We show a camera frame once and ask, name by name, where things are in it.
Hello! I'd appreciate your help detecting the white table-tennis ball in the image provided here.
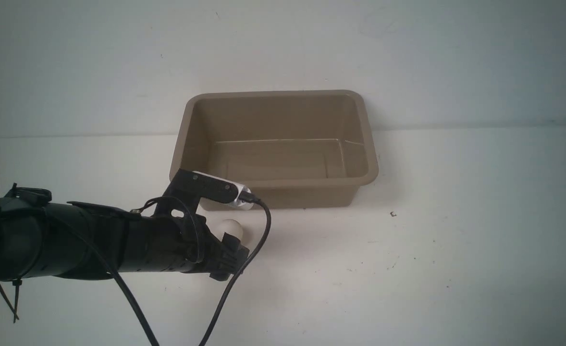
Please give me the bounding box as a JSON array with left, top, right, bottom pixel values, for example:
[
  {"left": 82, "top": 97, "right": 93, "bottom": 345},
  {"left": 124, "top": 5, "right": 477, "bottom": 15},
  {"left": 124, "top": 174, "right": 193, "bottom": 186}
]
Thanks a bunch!
[{"left": 215, "top": 219, "right": 244, "bottom": 241}]

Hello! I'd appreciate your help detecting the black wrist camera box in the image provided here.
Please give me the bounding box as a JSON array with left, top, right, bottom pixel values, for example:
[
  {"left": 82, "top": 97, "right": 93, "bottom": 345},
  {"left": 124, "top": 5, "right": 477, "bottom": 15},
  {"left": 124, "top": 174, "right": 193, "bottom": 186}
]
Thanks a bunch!
[{"left": 154, "top": 169, "right": 259, "bottom": 215}]

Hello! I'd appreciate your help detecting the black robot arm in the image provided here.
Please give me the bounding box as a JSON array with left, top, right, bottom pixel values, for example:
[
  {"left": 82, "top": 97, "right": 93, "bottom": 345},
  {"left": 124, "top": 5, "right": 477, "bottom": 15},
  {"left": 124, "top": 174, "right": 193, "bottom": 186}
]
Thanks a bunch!
[{"left": 0, "top": 187, "right": 249, "bottom": 281}]

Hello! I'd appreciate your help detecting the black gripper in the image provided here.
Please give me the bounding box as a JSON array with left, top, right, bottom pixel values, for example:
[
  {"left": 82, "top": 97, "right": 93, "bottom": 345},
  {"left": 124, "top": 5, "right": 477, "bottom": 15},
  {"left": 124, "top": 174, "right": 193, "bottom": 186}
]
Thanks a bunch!
[{"left": 156, "top": 214, "right": 250, "bottom": 281}]

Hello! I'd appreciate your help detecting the tan plastic rectangular bin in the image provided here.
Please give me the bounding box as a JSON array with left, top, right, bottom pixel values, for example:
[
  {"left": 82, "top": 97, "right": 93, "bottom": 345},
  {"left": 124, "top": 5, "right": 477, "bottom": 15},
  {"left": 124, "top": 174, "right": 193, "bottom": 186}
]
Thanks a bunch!
[{"left": 169, "top": 90, "right": 379, "bottom": 210}]

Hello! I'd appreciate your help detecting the black camera cable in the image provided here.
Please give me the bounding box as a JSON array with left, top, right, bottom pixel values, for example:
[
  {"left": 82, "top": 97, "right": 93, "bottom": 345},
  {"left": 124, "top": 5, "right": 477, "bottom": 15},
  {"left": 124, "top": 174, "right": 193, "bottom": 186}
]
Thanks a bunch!
[{"left": 48, "top": 191, "right": 272, "bottom": 346}]

